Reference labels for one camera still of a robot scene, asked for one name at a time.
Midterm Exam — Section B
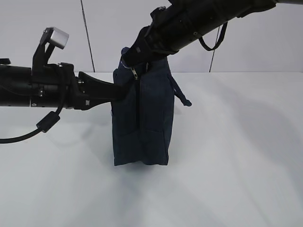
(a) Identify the thin vertical wall cord right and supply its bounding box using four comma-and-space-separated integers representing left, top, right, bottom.
209, 27, 220, 72

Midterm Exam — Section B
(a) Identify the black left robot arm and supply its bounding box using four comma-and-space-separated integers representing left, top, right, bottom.
0, 63, 130, 111

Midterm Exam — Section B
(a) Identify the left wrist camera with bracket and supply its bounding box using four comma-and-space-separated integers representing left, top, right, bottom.
32, 27, 69, 72

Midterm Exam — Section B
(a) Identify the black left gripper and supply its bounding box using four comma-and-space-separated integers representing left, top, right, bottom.
30, 62, 129, 111

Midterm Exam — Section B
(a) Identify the thin vertical wall cord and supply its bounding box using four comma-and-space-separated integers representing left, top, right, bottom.
209, 27, 220, 72
80, 0, 96, 72

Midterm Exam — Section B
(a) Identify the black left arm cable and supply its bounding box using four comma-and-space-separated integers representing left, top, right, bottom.
0, 68, 69, 144

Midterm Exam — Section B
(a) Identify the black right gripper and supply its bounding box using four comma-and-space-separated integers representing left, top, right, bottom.
122, 6, 199, 68

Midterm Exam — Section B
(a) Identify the thin vertical wall cord left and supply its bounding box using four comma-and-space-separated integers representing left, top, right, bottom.
80, 0, 96, 72

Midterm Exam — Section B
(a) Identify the navy blue lunch bag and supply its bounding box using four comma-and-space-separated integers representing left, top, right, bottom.
111, 58, 192, 166

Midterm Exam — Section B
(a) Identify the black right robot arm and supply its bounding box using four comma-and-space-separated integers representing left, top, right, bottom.
121, 0, 277, 67

